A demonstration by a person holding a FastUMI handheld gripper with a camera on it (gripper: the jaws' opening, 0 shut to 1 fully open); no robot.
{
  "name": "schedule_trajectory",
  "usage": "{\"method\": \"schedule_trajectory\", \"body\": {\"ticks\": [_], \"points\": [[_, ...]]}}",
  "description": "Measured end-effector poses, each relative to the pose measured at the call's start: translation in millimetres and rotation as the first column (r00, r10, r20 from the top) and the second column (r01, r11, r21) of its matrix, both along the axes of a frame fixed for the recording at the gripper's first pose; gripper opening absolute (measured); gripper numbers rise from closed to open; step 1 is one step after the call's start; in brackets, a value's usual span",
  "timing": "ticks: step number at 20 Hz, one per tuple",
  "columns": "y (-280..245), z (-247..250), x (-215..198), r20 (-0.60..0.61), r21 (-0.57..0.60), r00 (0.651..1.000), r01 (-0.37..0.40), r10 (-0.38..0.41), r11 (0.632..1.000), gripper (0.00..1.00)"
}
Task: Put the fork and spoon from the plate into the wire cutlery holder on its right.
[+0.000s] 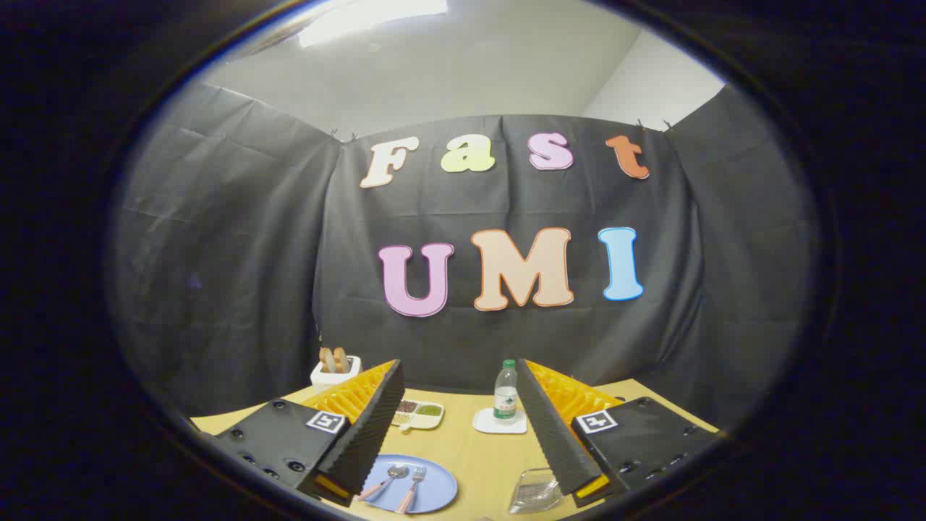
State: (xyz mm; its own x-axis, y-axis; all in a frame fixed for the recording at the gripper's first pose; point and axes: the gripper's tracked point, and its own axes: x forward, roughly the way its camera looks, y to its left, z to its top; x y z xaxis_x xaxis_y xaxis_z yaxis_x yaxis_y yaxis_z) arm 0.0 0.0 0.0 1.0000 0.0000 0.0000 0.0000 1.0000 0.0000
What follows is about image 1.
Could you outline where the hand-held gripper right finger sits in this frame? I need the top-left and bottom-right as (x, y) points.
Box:
(515, 358), (721, 507)

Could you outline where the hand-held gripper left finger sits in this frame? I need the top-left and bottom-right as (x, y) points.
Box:
(214, 359), (406, 507)

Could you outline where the spoon with red checked handle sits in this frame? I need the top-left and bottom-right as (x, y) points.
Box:
(357, 464), (410, 502)

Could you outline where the fork with red checked handle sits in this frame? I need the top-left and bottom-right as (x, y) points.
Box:
(395, 465), (428, 514)

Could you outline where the clear green-capped water bottle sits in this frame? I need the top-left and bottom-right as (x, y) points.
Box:
(493, 359), (519, 420)

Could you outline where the white divided dish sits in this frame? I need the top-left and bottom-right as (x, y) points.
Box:
(391, 399), (445, 433)

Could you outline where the white square coaster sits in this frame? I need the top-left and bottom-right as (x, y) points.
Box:
(472, 407), (528, 435)

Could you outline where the white toaster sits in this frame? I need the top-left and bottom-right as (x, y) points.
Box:
(310, 355), (362, 395)

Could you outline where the blue round plate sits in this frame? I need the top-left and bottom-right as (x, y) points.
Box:
(360, 454), (459, 514)

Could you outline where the metal wire cutlery rack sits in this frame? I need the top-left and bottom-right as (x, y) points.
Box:
(509, 467), (564, 514)

